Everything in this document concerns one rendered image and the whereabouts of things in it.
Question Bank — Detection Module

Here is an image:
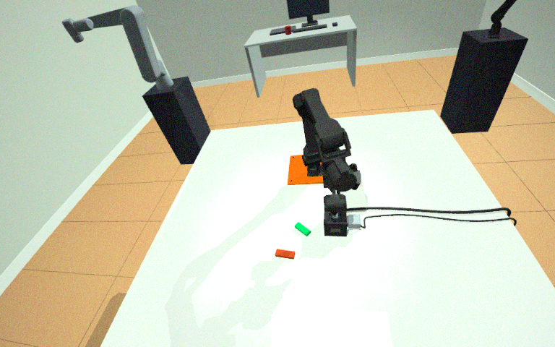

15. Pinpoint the green rectangular block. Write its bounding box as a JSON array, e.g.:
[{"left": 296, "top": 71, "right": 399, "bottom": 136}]
[{"left": 295, "top": 222, "right": 311, "bottom": 237}]

